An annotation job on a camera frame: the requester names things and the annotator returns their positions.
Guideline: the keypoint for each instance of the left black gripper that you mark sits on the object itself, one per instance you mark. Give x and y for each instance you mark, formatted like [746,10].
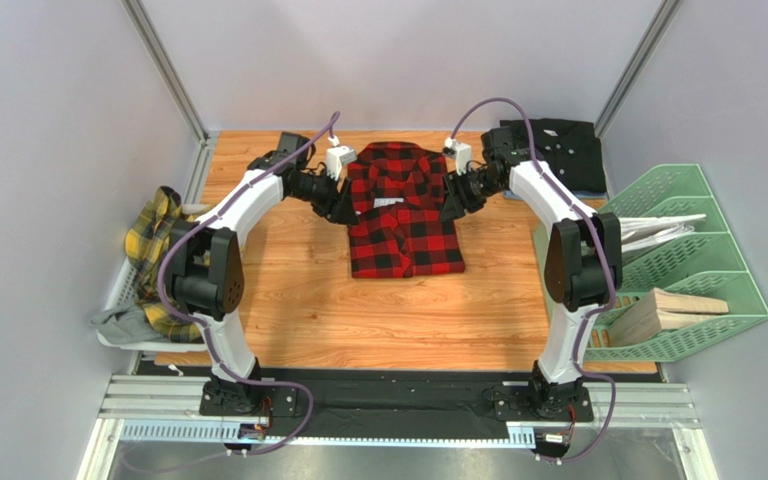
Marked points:
[338,207]

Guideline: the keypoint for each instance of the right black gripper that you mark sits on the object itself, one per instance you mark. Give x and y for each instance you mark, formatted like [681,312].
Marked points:
[457,190]

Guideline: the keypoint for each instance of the red black plaid shirt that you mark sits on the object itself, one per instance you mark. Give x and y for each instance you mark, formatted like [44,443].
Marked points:
[397,192]

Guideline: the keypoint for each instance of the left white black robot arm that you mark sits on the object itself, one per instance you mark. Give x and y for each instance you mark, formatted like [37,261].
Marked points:
[203,269]

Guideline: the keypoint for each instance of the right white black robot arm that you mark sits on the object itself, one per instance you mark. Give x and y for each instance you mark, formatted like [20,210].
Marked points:
[582,268]

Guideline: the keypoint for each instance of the white paper stack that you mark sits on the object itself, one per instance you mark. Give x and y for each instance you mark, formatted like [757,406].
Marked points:
[641,233]

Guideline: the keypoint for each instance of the folded blue shirt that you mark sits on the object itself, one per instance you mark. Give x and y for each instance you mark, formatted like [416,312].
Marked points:
[590,195]

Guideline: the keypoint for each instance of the folded black shirt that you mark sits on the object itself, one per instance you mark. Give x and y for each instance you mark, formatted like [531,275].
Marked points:
[570,155]

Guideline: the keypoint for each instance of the yellow plaid shirt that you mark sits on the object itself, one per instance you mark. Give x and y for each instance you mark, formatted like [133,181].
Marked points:
[146,244]

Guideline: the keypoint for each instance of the white plastic basket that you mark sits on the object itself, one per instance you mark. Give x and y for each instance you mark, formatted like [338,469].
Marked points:
[172,305]

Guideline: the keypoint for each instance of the wooden block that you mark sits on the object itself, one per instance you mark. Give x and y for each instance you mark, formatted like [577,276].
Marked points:
[660,311]

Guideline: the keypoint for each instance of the grey shirt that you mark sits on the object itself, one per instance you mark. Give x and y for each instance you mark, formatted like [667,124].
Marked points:
[124,324]

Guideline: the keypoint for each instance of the green file organizer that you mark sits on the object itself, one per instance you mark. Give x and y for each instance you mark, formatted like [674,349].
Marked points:
[706,262]

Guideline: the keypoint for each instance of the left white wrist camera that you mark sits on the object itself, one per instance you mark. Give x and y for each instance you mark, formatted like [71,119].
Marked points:
[337,156]

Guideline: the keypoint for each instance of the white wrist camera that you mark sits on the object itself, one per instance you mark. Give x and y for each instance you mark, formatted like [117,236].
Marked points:
[460,153]
[337,156]

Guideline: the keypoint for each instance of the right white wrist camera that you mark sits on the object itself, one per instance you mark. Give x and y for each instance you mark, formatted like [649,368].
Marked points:
[460,153]

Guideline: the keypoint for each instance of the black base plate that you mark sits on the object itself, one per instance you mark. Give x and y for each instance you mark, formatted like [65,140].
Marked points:
[399,405]

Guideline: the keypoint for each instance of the left aluminium corner post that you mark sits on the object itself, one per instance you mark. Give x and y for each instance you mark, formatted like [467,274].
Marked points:
[147,31]

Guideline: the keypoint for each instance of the aluminium corner post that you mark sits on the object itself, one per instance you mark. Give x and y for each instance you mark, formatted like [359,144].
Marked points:
[147,31]
[644,50]

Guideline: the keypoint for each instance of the right aluminium corner post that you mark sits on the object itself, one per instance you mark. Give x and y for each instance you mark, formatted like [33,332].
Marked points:
[644,50]

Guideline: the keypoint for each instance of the aluminium rail frame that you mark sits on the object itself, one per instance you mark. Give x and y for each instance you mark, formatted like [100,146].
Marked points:
[148,426]

